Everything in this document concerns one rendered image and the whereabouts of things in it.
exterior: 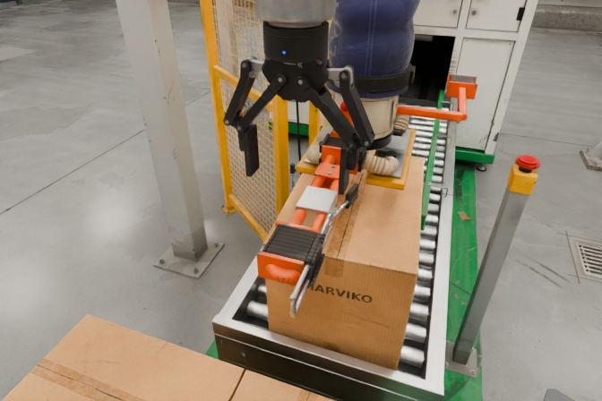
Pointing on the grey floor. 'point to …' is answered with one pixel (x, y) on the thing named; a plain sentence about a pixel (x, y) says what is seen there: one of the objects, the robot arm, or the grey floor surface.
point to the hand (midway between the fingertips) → (296, 173)
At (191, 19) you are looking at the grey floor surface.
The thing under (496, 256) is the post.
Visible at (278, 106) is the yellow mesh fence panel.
